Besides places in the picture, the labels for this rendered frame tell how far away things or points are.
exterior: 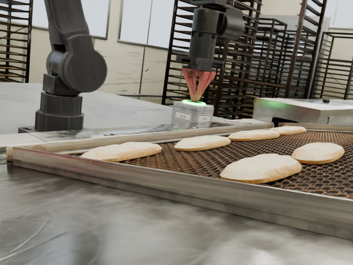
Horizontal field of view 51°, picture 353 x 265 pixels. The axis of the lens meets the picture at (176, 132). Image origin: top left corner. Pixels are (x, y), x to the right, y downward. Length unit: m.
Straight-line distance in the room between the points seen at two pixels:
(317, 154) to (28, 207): 0.22
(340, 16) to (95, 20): 4.56
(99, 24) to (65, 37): 5.38
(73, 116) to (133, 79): 5.93
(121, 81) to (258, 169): 6.20
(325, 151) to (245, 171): 0.12
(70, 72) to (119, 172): 0.44
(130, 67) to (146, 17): 0.92
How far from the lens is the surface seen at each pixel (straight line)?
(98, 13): 6.03
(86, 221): 0.17
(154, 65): 6.92
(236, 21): 0.90
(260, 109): 1.01
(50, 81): 0.68
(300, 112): 0.97
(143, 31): 6.65
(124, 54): 6.40
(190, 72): 0.86
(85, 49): 0.66
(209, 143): 0.39
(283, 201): 0.16
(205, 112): 0.85
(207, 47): 0.84
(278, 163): 0.25
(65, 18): 0.67
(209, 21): 0.84
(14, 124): 0.81
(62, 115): 0.67
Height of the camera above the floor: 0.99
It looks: 11 degrees down
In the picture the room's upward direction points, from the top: 8 degrees clockwise
